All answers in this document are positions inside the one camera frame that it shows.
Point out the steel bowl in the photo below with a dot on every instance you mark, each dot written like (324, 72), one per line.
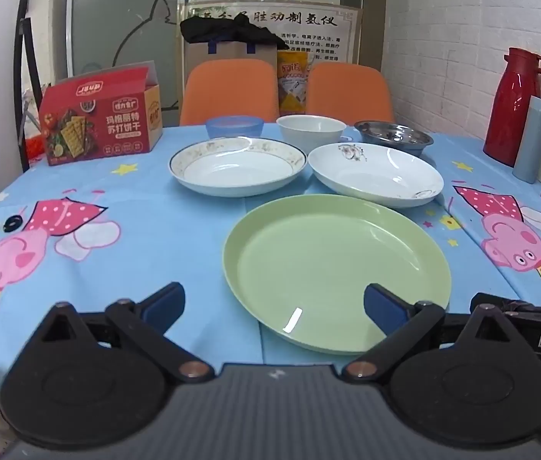
(392, 136)

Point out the brown paper bag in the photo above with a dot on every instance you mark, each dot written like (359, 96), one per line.
(232, 51)

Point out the white bowl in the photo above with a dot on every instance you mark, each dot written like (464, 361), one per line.
(311, 132)

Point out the framed text wall poster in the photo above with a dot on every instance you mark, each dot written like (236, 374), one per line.
(328, 28)

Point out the white plate with brown rim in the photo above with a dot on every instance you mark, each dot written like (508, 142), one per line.
(236, 172)

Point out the blue plastic bowl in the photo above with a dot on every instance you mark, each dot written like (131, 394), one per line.
(234, 127)

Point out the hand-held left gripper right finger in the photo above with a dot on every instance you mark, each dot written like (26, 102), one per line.
(385, 307)

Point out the white plate with floral mark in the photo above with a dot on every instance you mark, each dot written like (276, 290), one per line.
(380, 177)

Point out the green plate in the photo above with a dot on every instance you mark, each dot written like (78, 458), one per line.
(328, 268)

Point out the light blue tumbler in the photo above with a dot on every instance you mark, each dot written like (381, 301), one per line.
(531, 139)

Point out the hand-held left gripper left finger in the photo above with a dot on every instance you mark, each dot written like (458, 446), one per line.
(166, 298)

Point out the red thermos jug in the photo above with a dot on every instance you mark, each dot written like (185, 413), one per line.
(510, 105)

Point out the black metal pole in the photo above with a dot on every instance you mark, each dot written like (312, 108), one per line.
(25, 67)

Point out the orange chair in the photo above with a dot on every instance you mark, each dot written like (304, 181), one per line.
(229, 91)
(349, 91)

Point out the black cloth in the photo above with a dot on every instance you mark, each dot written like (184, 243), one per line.
(232, 31)

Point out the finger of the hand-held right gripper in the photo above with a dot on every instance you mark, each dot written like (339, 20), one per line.
(500, 304)

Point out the frosted glass door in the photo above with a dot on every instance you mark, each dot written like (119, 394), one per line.
(117, 24)

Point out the red cracker box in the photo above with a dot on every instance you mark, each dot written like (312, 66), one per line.
(98, 124)

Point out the blue printed tablecloth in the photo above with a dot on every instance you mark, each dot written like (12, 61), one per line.
(155, 230)

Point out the small black round object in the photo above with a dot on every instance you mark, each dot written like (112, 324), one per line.
(13, 224)

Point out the yellow packet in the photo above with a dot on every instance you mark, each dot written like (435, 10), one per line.
(293, 81)

